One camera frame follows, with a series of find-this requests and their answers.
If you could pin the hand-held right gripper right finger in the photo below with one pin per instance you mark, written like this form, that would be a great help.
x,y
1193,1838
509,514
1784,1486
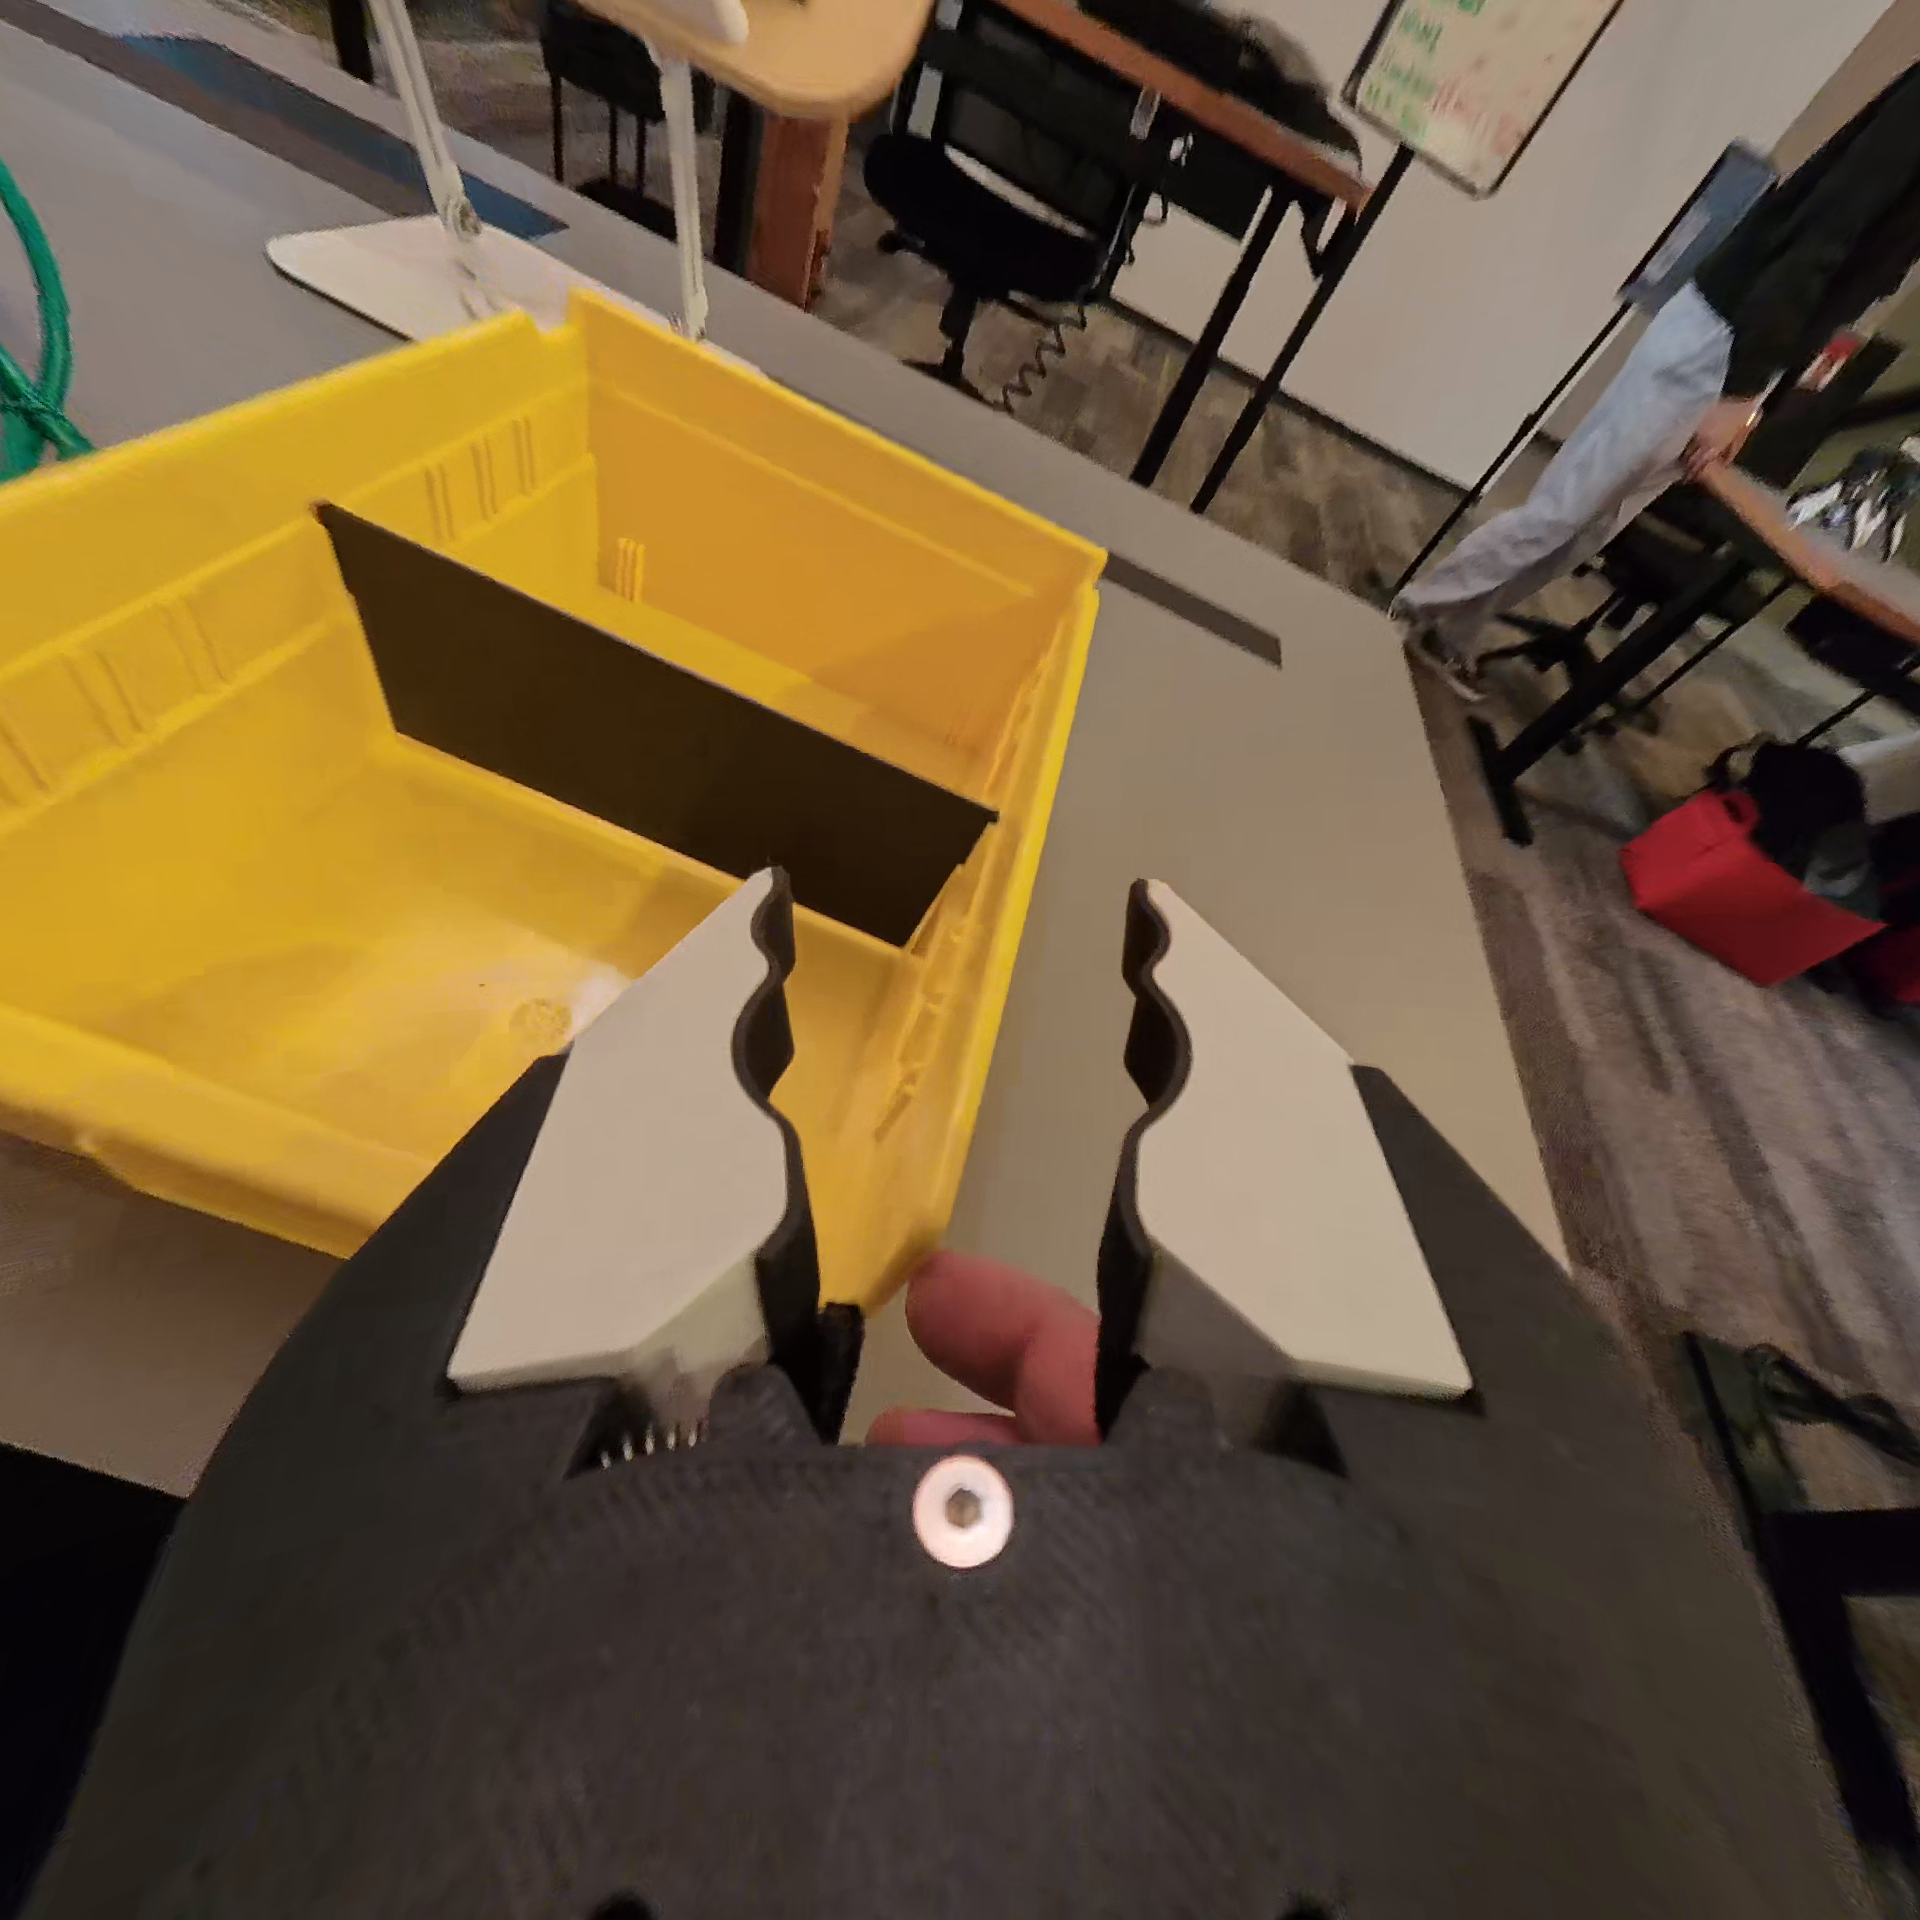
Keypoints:
x,y
1278,1203

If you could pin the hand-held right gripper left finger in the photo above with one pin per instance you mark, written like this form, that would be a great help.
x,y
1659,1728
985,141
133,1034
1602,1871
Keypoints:
x,y
646,1185

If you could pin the yellow plastic bin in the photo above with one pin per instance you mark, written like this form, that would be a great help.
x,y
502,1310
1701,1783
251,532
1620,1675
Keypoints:
x,y
227,934

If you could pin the person's right hand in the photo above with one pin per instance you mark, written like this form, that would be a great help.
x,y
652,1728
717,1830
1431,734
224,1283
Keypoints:
x,y
1007,1335

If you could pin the black bin divider panel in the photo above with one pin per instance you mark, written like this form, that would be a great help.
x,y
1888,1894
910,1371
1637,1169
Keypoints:
x,y
646,722

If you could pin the red bag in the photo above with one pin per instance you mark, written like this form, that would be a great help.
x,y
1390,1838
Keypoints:
x,y
1725,904

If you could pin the wooden office table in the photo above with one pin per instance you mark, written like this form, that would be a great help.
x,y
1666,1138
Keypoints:
x,y
1846,579
1203,96

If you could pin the clear stand rod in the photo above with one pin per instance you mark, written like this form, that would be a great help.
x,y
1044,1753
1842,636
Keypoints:
x,y
685,213
435,167

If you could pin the black office chair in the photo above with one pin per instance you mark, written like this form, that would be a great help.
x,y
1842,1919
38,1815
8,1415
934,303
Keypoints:
x,y
991,227

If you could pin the whiteboard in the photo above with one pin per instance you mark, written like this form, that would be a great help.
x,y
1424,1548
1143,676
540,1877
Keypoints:
x,y
1457,78

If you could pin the instruction sheet on stand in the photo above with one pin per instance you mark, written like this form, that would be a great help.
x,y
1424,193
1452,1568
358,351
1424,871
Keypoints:
x,y
813,50

